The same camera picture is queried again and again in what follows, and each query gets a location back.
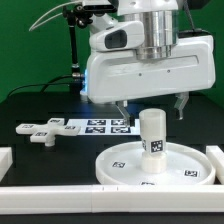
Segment white marker sheet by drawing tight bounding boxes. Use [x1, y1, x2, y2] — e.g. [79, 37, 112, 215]
[67, 119, 140, 136]

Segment white right fence block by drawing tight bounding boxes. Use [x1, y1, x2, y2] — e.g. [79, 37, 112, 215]
[206, 145, 224, 185]

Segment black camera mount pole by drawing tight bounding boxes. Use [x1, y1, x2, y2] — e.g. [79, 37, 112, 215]
[63, 3, 93, 94]

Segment white left fence block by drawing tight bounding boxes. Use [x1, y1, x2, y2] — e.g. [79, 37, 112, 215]
[0, 147, 13, 181]

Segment white round table top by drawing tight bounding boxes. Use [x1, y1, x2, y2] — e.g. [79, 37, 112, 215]
[95, 141, 216, 185]

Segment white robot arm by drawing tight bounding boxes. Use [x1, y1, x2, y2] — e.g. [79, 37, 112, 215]
[81, 0, 215, 126]

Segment white front fence bar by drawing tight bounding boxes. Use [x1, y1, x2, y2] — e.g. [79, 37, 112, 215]
[0, 185, 224, 215]

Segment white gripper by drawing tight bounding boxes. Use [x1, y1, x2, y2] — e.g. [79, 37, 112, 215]
[87, 35, 215, 127]

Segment white cables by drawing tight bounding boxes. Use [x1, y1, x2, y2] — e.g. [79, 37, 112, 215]
[28, 0, 84, 32]

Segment white fence block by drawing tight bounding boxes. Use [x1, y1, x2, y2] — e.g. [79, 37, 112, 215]
[0, 147, 13, 181]
[206, 145, 224, 185]

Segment white cross-shaped table base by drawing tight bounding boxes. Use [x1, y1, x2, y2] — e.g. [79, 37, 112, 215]
[16, 118, 81, 147]

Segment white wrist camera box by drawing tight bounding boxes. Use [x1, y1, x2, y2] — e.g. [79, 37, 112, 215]
[89, 21, 145, 52]

